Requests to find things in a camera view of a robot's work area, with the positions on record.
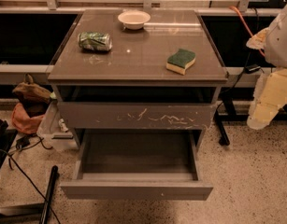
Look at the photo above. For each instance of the padded gripper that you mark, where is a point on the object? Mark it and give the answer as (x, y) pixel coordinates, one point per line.
(280, 42)

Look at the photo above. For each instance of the grey drawer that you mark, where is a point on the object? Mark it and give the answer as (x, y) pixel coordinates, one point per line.
(138, 165)
(136, 116)

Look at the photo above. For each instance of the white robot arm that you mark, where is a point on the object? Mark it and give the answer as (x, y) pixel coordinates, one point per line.
(273, 41)

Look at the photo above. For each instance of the grey drawer cabinet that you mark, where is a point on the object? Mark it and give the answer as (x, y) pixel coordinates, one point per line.
(134, 70)

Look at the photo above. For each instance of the grey top drawer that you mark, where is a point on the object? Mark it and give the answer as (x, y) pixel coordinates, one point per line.
(136, 116)

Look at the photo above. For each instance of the black power adapter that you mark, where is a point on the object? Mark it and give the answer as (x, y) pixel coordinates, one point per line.
(249, 69)

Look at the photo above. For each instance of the green yellow sponge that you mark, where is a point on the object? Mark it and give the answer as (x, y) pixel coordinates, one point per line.
(180, 61)

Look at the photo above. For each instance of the white bowl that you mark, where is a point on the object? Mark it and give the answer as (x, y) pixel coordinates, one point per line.
(134, 19)

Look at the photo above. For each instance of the crushed green soda can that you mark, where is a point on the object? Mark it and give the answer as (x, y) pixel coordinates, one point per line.
(95, 41)

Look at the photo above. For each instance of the clear plastic container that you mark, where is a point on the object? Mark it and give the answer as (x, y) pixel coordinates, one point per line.
(53, 130)

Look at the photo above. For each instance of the brown cloth bag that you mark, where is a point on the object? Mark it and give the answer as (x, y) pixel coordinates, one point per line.
(29, 91)

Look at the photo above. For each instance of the orange cloth bag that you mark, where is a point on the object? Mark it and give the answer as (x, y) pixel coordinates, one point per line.
(23, 122)

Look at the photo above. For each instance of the black bin at left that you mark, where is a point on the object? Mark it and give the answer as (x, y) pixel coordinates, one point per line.
(7, 137)

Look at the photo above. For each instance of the black metal stand leg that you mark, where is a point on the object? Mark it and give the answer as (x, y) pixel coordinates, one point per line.
(39, 212)

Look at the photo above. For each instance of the black table frame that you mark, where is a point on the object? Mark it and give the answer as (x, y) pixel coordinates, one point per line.
(226, 112)

